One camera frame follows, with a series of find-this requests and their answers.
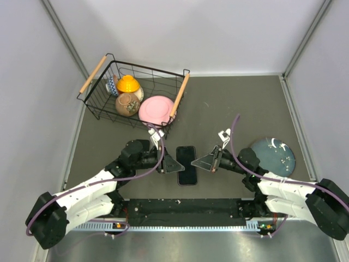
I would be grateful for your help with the orange bowl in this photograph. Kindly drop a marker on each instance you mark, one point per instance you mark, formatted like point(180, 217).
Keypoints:
point(127, 84)

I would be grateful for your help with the black phone case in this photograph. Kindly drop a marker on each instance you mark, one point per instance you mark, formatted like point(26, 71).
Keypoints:
point(177, 158)

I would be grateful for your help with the brown ceramic bowl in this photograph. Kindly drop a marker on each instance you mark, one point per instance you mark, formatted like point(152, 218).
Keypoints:
point(127, 104)

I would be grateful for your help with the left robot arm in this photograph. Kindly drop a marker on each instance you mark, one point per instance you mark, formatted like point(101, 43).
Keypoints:
point(54, 215)

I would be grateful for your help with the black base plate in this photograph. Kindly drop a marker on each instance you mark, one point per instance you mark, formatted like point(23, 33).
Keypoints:
point(189, 212)

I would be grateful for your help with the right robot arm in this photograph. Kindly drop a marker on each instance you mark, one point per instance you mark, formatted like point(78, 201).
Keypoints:
point(323, 204)

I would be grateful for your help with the wooden basket handle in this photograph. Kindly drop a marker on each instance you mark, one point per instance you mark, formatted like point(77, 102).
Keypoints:
point(179, 95)
point(92, 75)

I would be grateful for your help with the cream bowl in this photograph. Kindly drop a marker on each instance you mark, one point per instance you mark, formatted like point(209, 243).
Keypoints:
point(139, 94)

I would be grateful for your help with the slotted cable duct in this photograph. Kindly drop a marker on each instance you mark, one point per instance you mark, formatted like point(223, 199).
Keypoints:
point(249, 226)

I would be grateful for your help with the pink plate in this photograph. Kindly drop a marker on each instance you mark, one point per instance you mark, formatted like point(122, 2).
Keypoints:
point(156, 110)

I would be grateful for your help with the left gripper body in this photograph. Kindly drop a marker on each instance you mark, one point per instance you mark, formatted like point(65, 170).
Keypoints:
point(152, 159)

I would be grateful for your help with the black wire basket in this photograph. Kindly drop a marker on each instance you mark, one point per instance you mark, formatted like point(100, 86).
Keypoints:
point(155, 82)

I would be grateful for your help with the right wooden basket handle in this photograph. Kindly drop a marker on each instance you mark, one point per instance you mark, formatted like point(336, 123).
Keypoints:
point(179, 95)

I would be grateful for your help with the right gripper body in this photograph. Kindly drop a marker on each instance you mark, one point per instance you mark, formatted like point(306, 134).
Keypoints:
point(221, 161)

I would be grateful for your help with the left wooden basket handle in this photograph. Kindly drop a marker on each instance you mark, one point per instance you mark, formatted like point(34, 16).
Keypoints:
point(92, 75)

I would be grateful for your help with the blue ceramic plate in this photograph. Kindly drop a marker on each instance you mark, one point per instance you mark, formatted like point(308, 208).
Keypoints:
point(275, 156)

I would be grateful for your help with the blue white patterned cup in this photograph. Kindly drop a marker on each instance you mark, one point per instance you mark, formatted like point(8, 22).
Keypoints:
point(111, 86)

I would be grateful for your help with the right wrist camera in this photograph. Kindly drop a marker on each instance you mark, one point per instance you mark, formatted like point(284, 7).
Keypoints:
point(224, 136)

